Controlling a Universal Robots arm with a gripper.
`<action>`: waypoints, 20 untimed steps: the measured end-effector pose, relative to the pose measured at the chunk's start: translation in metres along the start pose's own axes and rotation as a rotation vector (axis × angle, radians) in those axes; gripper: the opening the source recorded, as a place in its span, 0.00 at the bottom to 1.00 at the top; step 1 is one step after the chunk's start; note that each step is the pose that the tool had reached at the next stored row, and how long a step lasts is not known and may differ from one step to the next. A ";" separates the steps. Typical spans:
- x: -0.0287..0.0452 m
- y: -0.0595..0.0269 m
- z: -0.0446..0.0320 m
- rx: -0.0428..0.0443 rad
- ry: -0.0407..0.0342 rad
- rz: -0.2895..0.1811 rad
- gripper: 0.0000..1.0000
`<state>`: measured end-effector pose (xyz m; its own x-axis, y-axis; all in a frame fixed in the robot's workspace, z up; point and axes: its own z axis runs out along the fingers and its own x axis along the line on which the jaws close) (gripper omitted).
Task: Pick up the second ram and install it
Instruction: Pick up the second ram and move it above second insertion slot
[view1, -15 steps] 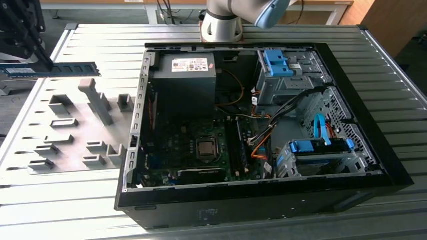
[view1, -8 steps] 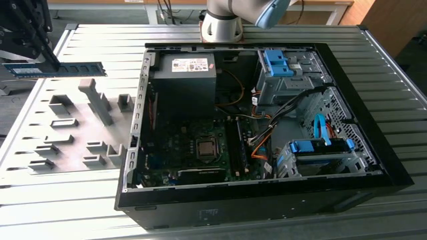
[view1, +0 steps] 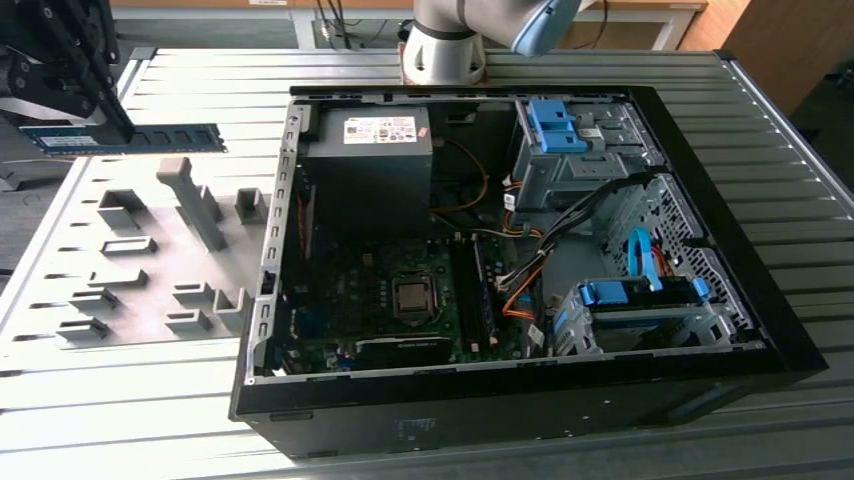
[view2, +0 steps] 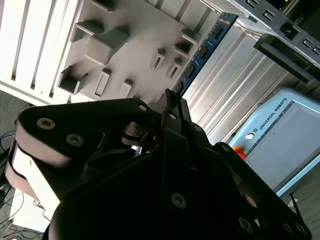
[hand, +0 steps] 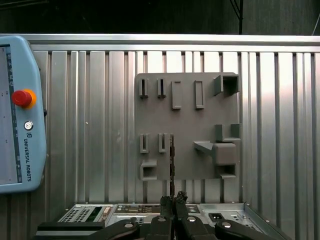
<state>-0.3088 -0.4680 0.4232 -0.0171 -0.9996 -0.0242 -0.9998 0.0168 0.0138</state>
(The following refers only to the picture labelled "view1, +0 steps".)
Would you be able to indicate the blue RAM stick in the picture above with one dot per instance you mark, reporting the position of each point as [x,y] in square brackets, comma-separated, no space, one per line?
[486,300]
[174,138]

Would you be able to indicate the blue drive bay latch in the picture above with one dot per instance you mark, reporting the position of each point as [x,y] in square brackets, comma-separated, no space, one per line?
[554,130]

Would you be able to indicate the grey parts rack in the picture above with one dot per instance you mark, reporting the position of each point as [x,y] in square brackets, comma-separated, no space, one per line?
[167,260]

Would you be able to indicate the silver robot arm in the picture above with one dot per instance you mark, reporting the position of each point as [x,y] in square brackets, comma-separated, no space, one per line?
[441,55]

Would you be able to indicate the black PC case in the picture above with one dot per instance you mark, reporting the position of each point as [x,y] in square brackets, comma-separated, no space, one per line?
[468,415]

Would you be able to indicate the grey metal drive cage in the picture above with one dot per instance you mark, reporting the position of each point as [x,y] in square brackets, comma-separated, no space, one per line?
[581,175]

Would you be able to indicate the black graphics card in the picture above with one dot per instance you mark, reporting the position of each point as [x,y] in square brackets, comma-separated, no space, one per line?
[404,350]

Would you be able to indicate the silver CPU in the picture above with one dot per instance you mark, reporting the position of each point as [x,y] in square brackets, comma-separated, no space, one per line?
[414,296]

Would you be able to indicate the green motherboard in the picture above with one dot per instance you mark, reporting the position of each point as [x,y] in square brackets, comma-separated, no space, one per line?
[361,300]

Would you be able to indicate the CPU socket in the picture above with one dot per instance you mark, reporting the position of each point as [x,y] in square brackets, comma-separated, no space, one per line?
[394,300]

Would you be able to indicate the black RAM slot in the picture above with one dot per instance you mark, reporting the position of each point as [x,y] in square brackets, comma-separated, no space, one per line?
[464,300]

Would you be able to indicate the hard disk in blue carrier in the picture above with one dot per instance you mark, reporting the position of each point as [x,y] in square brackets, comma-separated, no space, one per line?
[608,292]

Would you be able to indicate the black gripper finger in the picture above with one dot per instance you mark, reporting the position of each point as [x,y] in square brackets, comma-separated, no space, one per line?
[41,80]
[101,90]

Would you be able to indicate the grey power supply unit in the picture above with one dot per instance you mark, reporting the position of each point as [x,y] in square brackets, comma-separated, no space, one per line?
[374,170]

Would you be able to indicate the brown wooden cabinet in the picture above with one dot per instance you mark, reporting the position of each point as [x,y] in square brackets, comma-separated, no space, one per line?
[788,50]

